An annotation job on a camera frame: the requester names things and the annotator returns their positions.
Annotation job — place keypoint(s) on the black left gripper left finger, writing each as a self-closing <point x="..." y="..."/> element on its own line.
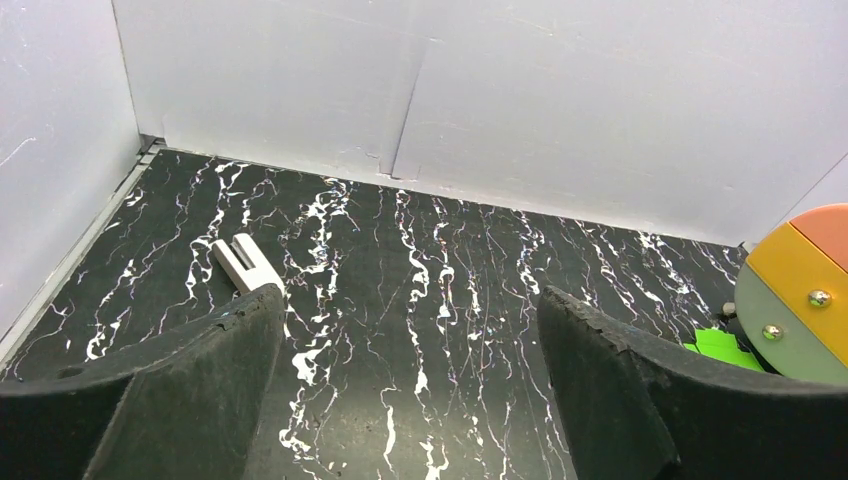
<point x="182" y="405"/>

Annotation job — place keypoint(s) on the small white plastic clip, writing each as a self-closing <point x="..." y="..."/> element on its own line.
<point x="245" y="264"/>

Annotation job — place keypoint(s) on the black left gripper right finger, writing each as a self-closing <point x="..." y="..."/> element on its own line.
<point x="635" y="406"/>

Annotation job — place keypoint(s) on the white cylinder with coloured face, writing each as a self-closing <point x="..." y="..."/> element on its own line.
<point x="791" y="296"/>

